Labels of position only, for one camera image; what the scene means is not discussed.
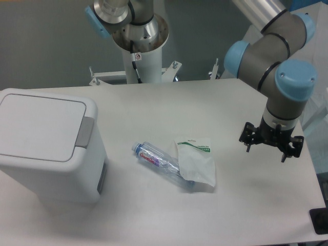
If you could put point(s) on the white and green plastic pouch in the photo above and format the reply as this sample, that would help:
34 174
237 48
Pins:
195 159

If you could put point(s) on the clear plastic water bottle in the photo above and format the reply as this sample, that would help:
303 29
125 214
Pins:
162 164

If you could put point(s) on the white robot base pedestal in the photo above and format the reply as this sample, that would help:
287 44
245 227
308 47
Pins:
141 48

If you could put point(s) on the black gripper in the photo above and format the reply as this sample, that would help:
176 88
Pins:
277 137

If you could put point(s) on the white push-button trash can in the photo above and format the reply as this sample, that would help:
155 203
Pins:
51 144

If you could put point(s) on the black device at table edge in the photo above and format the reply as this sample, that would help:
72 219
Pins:
319 220

